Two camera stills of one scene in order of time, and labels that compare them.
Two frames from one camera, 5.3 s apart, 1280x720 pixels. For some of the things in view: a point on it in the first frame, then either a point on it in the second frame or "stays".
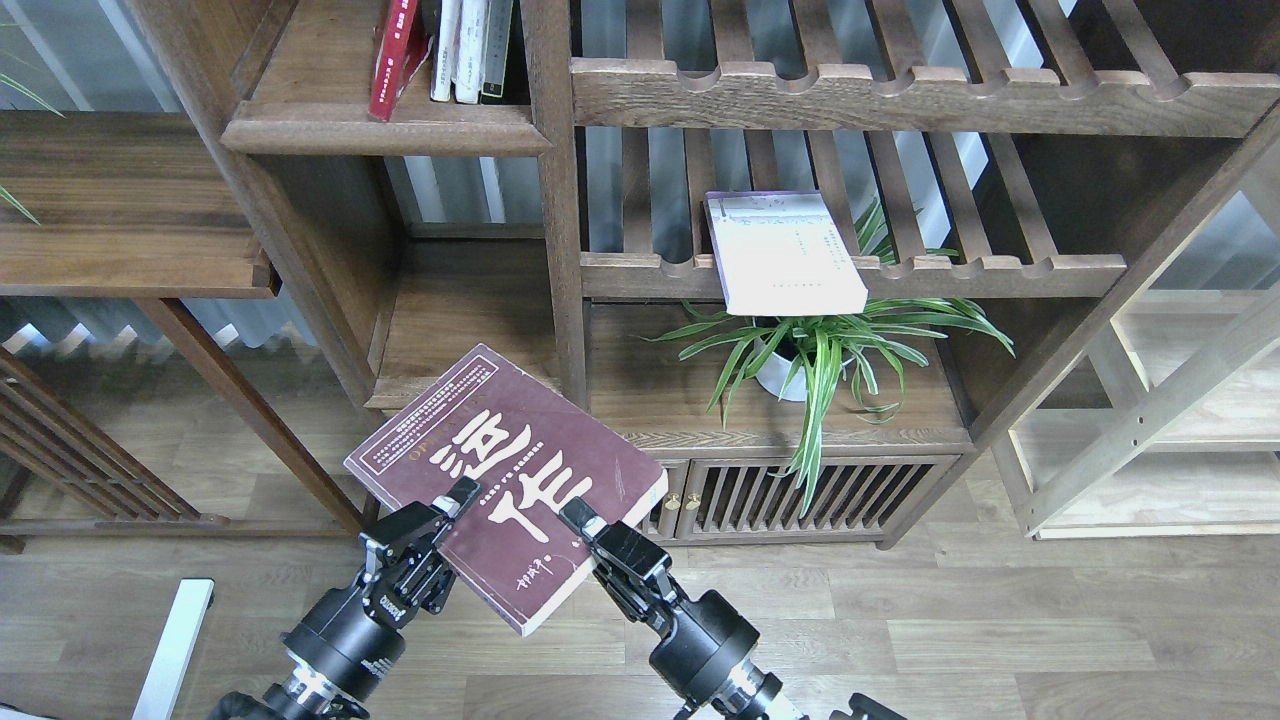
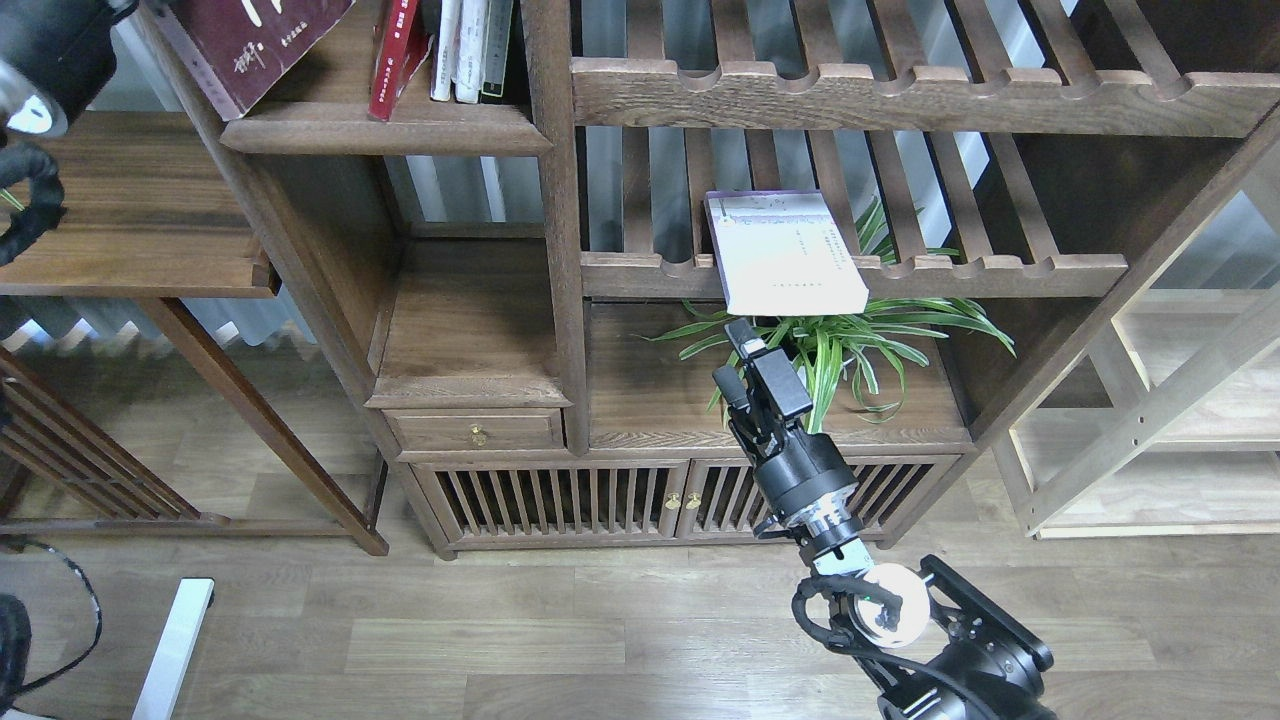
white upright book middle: [471, 49] stays
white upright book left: [445, 50] stays
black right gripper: [705, 639] -> [792, 467]
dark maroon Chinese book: [528, 453] -> [238, 48]
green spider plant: [825, 352] stays
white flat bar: [163, 686] stays
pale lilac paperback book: [783, 253] stays
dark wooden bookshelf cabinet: [783, 255] stays
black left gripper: [352, 640] -> [54, 54]
